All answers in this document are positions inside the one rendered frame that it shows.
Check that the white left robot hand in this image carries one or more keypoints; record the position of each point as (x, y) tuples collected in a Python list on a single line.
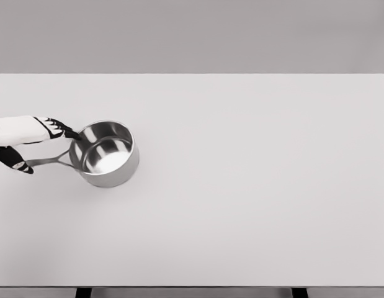
[(21, 130)]

